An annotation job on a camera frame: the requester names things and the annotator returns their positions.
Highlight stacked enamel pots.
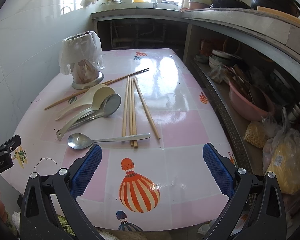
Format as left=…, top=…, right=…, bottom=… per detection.
left=189, top=0, right=213, bottom=10

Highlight pink plastic basin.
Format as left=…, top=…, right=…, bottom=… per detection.
left=229, top=81, right=275, bottom=121

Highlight bamboo chopstick slanted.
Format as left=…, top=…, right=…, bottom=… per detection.
left=133, top=77, right=161, bottom=140

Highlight glass lid pot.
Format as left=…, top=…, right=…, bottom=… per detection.
left=101, top=0, right=123, bottom=6

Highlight black frying pan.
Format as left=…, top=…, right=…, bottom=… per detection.
left=212, top=0, right=251, bottom=9

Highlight stacked white bowls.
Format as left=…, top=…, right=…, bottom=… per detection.
left=209, top=50, right=237, bottom=68

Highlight bag of corn kernels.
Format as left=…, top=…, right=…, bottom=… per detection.
left=243, top=121, right=268, bottom=148

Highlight perforated steel utensil holder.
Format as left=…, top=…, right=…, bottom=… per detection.
left=69, top=60, right=104, bottom=90

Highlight bamboo chopstick dark tip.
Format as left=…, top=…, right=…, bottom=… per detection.
left=102, top=68, right=149, bottom=85

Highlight white plastic bag liner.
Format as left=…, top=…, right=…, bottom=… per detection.
left=58, top=31, right=104, bottom=75

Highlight cream plastic rice ladle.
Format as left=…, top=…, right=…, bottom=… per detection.
left=55, top=84, right=115, bottom=121

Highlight yellow plastic bag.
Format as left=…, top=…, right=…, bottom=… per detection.
left=266, top=128, right=300, bottom=195

